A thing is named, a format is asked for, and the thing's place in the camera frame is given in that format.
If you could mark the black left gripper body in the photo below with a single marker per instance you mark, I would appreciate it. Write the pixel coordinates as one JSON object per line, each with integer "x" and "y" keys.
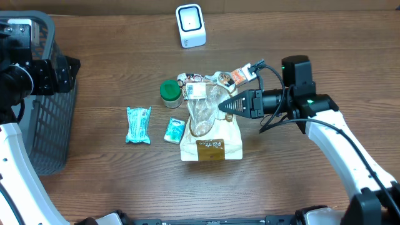
{"x": 40, "y": 80}

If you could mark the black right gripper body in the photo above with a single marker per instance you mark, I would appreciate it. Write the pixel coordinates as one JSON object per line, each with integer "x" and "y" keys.
{"x": 258, "y": 104}

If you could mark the orange tissue packet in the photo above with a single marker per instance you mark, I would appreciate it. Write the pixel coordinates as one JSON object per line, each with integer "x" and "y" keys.
{"x": 242, "y": 75}

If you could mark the brown white snack bag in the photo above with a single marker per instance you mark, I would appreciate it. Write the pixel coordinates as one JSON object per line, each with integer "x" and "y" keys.
{"x": 210, "y": 134}

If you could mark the teal tissue packet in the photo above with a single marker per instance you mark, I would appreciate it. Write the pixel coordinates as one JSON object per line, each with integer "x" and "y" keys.
{"x": 174, "y": 131}

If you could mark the green lid jar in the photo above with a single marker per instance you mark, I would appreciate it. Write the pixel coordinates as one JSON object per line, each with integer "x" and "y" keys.
{"x": 171, "y": 94}

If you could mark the mint green wipes packet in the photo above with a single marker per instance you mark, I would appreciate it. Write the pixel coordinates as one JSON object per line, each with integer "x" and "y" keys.
{"x": 138, "y": 121}

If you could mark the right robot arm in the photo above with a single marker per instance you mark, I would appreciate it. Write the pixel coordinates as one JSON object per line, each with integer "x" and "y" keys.
{"x": 373, "y": 193}

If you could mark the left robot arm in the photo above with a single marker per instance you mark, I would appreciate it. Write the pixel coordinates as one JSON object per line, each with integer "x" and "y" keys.
{"x": 23, "y": 197}

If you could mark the white barcode scanner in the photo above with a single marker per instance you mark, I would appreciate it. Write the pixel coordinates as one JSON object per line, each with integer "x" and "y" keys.
{"x": 191, "y": 26}

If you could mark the grey plastic mesh basket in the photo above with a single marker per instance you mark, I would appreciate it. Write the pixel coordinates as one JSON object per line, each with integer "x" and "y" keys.
{"x": 45, "y": 121}

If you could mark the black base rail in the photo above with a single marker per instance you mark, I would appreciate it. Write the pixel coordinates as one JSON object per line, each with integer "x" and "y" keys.
{"x": 206, "y": 222}

